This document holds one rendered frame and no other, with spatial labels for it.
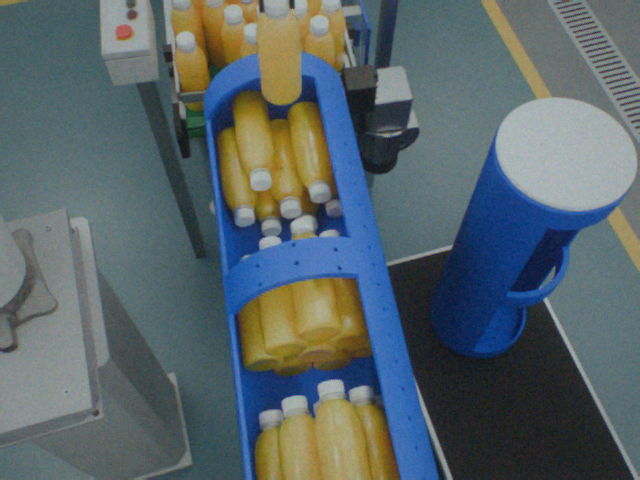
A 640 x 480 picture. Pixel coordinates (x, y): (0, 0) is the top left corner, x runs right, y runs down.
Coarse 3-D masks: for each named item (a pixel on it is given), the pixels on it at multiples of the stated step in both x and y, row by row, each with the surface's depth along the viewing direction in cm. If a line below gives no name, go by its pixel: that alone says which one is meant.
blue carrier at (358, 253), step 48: (336, 96) 125; (336, 144) 117; (240, 240) 130; (288, 240) 136; (336, 240) 105; (240, 288) 106; (384, 288) 107; (384, 336) 101; (240, 384) 104; (288, 384) 120; (384, 384) 96; (240, 432) 101
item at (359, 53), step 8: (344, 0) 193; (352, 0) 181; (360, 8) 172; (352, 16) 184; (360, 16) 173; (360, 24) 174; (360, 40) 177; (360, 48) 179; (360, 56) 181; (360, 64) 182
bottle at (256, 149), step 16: (240, 96) 130; (256, 96) 130; (240, 112) 128; (256, 112) 128; (240, 128) 127; (256, 128) 126; (240, 144) 126; (256, 144) 124; (272, 144) 126; (240, 160) 126; (256, 160) 123; (272, 160) 125
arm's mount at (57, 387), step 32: (32, 224) 124; (64, 224) 124; (64, 256) 121; (64, 288) 118; (32, 320) 115; (64, 320) 115; (0, 352) 113; (32, 352) 113; (64, 352) 112; (0, 384) 110; (32, 384) 110; (64, 384) 110; (96, 384) 116; (0, 416) 107; (32, 416) 107; (64, 416) 108; (96, 416) 114; (0, 448) 112
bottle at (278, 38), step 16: (272, 16) 101; (288, 16) 102; (256, 32) 105; (272, 32) 102; (288, 32) 103; (272, 48) 104; (288, 48) 104; (272, 64) 107; (288, 64) 107; (272, 80) 110; (288, 80) 111; (272, 96) 114; (288, 96) 114
